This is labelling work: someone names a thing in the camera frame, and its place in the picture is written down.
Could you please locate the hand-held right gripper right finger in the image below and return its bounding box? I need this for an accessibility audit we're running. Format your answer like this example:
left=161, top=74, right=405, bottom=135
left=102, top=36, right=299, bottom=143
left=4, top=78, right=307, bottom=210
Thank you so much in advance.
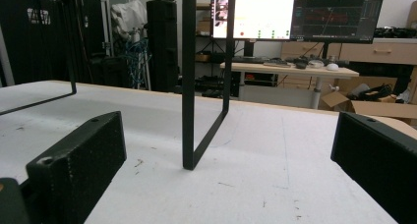
left=329, top=111, right=417, bottom=224

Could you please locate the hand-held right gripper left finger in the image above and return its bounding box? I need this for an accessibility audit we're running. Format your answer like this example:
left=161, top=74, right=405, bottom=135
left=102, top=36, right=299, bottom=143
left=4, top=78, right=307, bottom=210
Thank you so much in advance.
left=26, top=110, right=128, bottom=224

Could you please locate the open cardboard box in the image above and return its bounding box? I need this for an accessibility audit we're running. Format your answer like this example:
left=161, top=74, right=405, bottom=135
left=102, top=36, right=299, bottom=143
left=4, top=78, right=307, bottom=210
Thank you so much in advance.
left=318, top=76, right=417, bottom=126

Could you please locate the wooden drawer cabinet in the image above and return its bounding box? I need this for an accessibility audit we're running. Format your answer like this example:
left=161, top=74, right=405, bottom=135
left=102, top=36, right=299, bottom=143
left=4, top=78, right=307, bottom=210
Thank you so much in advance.
left=280, top=37, right=417, bottom=67

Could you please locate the light wooden desk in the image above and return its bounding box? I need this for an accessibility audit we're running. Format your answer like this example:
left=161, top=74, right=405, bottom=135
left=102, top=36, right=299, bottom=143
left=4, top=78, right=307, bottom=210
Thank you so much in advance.
left=219, top=61, right=360, bottom=110

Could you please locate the black curtain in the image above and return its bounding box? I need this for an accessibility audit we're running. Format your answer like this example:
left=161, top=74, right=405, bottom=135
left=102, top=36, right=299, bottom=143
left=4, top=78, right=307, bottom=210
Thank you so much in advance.
left=0, top=0, right=109, bottom=86

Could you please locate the black metal shelf rack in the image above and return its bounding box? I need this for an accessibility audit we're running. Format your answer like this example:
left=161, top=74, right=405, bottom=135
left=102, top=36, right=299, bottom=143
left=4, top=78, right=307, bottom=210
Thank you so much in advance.
left=0, top=0, right=246, bottom=171

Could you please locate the dark computer monitor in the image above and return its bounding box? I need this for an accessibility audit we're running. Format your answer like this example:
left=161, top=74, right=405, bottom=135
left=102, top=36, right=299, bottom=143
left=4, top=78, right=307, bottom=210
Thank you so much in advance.
left=290, top=0, right=387, bottom=44

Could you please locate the tall black case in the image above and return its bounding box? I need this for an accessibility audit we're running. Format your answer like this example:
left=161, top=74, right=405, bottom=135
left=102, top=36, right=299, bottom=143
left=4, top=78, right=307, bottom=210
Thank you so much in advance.
left=146, top=0, right=180, bottom=93

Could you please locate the white plastic bag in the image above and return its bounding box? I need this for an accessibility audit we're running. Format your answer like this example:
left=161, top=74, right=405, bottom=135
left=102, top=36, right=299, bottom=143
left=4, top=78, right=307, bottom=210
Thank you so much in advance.
left=110, top=0, right=149, bottom=38

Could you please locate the bright white computer monitor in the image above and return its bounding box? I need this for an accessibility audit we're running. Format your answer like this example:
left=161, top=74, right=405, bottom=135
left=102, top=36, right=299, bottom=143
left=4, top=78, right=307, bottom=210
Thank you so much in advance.
left=210, top=0, right=297, bottom=41

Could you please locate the blue cable bundle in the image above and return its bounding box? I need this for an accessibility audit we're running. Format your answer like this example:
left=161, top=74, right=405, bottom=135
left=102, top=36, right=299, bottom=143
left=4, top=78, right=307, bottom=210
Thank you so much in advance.
left=121, top=37, right=152, bottom=88

